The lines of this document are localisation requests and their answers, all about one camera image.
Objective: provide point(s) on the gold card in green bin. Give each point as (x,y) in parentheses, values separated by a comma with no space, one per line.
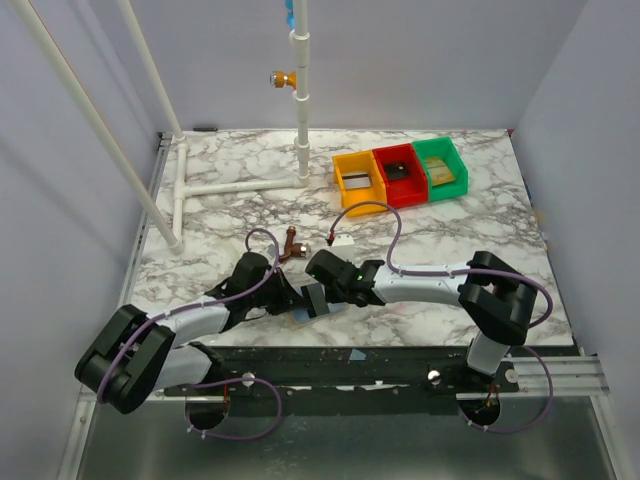
(438,171)

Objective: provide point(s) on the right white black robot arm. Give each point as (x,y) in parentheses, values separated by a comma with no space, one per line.
(499,300)

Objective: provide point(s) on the yellow plastic bin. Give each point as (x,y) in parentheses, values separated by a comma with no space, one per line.
(357,162)

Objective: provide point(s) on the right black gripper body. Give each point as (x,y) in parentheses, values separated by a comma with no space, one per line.
(324,288)

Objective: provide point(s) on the white card in yellow bin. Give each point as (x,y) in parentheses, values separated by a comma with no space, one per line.
(357,180)

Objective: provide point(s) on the beige card holder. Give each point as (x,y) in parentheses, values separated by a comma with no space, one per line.
(304,316)

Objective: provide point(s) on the black card in red bin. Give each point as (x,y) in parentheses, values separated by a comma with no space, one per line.
(396,171)

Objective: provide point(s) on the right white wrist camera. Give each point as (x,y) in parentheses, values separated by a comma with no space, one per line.
(343,246)

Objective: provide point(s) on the green plastic bin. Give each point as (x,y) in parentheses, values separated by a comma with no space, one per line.
(443,147)

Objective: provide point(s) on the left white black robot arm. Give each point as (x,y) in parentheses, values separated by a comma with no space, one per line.
(135,354)

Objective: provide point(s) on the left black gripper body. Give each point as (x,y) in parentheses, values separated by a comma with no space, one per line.
(278,296)

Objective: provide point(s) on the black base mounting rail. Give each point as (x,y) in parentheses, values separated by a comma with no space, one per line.
(322,381)

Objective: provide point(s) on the brown metal pipe fitting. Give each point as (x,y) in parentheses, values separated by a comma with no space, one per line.
(293,249)

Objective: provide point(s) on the blue sticker on rail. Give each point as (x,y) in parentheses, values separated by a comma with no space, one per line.
(357,355)

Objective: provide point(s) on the red plastic bin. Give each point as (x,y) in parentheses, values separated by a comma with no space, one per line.
(410,191)

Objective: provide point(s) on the white PVC pipe frame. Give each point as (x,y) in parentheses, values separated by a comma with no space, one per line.
(172,233)

